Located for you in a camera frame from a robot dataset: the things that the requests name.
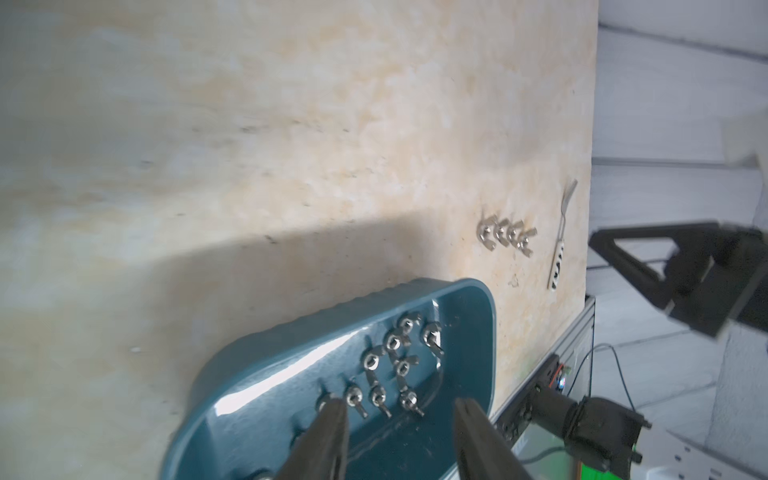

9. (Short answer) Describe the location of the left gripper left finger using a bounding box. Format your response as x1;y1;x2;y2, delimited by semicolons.
275;398;350;480

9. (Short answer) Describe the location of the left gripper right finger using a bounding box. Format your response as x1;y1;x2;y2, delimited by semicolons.
453;398;531;480

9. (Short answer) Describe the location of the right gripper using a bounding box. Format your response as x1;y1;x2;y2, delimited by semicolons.
589;222;767;337

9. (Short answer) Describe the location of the teal plastic storage box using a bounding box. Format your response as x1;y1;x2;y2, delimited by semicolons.
159;278;496;479

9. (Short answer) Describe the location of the silver wing nut in box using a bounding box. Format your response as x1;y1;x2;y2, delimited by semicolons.
383;328;411;363
396;312;423;338
399;389;425;417
421;322;445;359
361;345;387;388
393;355;420;392
369;385;392;419

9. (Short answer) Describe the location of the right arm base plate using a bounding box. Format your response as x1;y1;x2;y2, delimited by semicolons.
494;354;576;447

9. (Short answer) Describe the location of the fork with patterned handle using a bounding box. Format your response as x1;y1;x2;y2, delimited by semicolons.
547;179;578;291

